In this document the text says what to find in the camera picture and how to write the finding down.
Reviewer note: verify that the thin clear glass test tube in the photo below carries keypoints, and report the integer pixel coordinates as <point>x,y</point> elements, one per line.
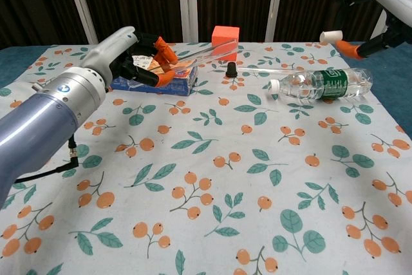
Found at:
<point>257,70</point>

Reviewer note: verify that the floral printed tablecloth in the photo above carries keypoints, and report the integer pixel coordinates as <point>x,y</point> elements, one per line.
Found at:
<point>206,175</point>

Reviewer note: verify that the black rubber stopper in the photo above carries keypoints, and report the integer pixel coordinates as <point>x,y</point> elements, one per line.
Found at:
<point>231,70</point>

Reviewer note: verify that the orange foam cube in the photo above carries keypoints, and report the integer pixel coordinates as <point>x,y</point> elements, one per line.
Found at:
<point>222,35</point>

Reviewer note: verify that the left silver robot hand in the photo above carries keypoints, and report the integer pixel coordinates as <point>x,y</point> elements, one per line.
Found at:
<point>109,53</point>

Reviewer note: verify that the wide clear glass test tube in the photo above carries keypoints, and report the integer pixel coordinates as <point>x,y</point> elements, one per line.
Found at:
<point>212,52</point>

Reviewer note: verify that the orange blue cracker box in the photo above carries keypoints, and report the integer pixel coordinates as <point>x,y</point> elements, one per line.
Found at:
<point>180,83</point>

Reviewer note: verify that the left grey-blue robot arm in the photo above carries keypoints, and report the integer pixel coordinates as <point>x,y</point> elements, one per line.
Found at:
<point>38,120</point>

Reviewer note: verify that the clear water bottle green label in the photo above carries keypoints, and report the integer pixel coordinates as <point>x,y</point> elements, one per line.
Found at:
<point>331,83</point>

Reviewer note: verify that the white rubber stopper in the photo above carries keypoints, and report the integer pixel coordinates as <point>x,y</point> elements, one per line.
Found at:
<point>331,36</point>

